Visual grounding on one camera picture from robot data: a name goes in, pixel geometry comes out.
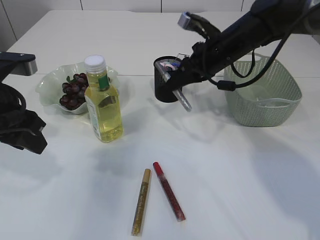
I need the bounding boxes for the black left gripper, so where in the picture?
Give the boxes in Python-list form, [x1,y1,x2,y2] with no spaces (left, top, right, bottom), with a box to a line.
[0,109,48,155]

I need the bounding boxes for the red glitter pen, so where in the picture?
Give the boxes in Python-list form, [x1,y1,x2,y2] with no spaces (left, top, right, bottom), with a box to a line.
[152,161,186,222]

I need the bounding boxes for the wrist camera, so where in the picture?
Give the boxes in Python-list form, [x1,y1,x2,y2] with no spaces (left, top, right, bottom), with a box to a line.
[0,51,38,76]
[177,11,221,40]

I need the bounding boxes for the yellow tea bottle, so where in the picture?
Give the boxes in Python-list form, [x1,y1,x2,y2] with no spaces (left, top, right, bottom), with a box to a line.
[84,55,124,143]

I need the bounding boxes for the green plastic basket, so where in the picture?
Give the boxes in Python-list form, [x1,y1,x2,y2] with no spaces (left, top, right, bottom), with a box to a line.
[225,59,302,128]

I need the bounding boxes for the pink scissors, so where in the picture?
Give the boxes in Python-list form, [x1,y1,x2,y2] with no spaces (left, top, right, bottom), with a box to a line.
[160,62,177,72]

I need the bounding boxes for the gold glitter pen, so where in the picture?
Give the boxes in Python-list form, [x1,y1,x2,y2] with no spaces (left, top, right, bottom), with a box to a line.
[131,168,151,236]

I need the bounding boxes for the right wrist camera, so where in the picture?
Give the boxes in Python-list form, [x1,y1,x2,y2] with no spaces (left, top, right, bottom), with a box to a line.
[177,11,221,40]

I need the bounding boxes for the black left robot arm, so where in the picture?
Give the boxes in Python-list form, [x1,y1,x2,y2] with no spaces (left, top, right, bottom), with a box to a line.
[0,83,48,155]

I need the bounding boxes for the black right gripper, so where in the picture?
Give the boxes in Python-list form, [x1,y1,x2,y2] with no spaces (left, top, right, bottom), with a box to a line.
[159,41,235,92]

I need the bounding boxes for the pale green wavy bowl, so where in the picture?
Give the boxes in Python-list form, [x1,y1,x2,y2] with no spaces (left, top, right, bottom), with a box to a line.
[36,62,118,114]

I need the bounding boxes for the blue scissors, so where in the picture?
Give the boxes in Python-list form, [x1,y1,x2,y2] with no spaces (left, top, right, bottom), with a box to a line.
[171,62,181,69]

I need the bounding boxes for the purple grape bunch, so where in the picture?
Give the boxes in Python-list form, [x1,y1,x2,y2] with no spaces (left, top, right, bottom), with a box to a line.
[59,72,89,111]

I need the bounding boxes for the clear plastic sheet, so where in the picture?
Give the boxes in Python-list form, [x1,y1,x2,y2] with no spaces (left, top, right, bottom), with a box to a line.
[255,98,292,108]

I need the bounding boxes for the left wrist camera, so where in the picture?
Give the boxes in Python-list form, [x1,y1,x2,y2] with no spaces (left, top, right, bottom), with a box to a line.
[0,51,38,76]

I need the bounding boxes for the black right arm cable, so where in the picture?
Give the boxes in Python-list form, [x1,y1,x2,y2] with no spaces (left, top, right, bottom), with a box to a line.
[204,9,311,91]

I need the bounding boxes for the black mesh pen holder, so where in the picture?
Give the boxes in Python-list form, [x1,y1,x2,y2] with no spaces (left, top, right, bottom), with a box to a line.
[153,56,181,103]

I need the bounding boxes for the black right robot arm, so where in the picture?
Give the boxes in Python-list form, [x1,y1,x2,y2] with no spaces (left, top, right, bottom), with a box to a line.
[157,0,320,94]

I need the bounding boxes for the clear plastic ruler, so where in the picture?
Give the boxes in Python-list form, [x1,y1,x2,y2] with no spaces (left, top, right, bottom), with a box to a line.
[176,53,189,61]

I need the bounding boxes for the silver glitter pen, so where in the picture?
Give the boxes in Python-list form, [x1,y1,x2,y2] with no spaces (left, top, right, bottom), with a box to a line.
[153,56,192,112]

